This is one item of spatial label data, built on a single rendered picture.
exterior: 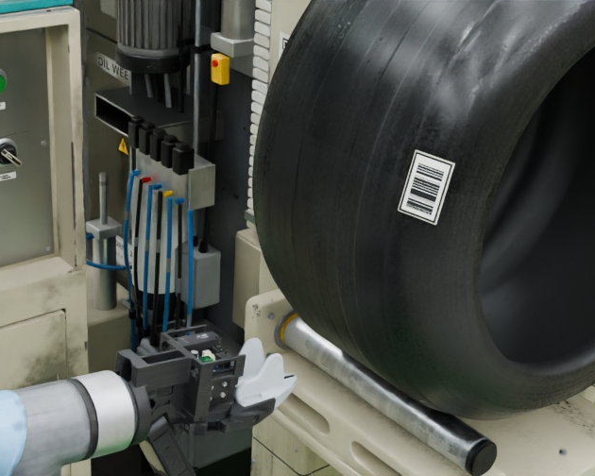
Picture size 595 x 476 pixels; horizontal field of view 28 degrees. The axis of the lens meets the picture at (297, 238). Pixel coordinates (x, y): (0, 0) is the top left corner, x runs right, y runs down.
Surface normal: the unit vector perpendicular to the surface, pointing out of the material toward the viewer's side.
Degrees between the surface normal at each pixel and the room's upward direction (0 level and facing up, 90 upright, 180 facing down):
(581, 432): 0
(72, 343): 90
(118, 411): 62
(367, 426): 0
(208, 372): 90
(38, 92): 90
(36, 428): 54
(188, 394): 83
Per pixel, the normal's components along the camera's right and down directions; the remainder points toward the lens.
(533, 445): 0.05, -0.90
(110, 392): 0.41, -0.66
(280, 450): -0.79, 0.23
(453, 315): 0.47, 0.46
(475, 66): 0.00, -0.05
